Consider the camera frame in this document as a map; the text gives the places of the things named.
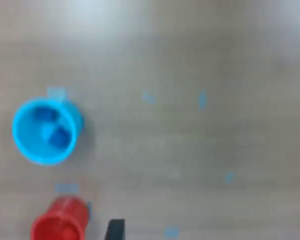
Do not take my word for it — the blue plastic bin cup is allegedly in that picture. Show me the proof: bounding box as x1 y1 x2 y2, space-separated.
11 96 85 167

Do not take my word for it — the small blue cube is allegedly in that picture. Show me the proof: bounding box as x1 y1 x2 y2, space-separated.
48 126 69 148
33 107 57 124

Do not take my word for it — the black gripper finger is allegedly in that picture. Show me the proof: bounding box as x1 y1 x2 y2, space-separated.
105 219 126 240

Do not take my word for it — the blue tape mark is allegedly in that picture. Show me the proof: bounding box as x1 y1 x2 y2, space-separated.
46 86 67 101
224 171 236 185
54 183 80 194
142 91 156 105
163 226 181 240
197 89 208 110

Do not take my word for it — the red plastic bin cup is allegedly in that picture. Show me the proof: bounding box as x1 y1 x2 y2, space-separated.
29 196 91 240

